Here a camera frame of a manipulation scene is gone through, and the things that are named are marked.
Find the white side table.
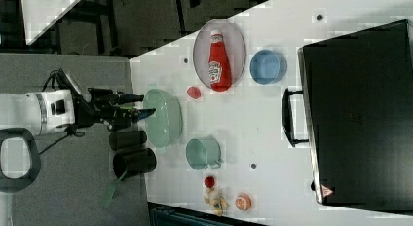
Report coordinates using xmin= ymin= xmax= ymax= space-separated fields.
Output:
xmin=20 ymin=0 xmax=81 ymax=45

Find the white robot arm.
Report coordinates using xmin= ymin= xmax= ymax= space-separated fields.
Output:
xmin=1 ymin=89 xmax=156 ymax=193

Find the black toaster oven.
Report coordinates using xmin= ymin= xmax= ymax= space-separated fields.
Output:
xmin=298 ymin=19 xmax=413 ymax=215

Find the red plush ketchup bottle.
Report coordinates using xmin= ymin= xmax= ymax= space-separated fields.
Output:
xmin=208 ymin=30 xmax=232 ymax=92

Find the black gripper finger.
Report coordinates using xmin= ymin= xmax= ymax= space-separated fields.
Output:
xmin=126 ymin=108 xmax=156 ymax=123
xmin=117 ymin=94 xmax=144 ymax=105

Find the red plush strawberry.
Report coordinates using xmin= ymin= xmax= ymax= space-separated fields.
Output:
xmin=187 ymin=86 xmax=202 ymax=99

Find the small red plush fruit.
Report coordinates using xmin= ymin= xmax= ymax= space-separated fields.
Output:
xmin=204 ymin=176 xmax=215 ymax=188

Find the orange slice toy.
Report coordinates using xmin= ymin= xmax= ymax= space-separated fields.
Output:
xmin=235 ymin=194 xmax=252 ymax=211

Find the green perforated colander basket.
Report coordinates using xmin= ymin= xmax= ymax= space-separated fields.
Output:
xmin=143 ymin=89 xmax=182 ymax=148

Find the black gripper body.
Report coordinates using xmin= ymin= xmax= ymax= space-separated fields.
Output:
xmin=74 ymin=88 xmax=131 ymax=132

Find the grey round plate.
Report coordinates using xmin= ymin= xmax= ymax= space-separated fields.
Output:
xmin=193 ymin=19 xmax=245 ymax=92

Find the black cylinder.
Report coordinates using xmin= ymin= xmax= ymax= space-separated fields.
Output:
xmin=109 ymin=131 xmax=147 ymax=151
xmin=113 ymin=148 xmax=157 ymax=179

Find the green mug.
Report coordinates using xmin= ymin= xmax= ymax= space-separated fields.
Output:
xmin=186 ymin=136 xmax=221 ymax=170

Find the lower black cylinder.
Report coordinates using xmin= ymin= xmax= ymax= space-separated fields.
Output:
xmin=113 ymin=148 xmax=157 ymax=179

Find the green strap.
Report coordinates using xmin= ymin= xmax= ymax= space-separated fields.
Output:
xmin=102 ymin=169 xmax=129 ymax=209

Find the blue bowl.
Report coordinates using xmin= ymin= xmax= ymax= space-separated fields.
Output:
xmin=249 ymin=50 xmax=287 ymax=85

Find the upper black cylinder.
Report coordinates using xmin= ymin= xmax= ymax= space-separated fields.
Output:
xmin=109 ymin=131 xmax=147 ymax=151

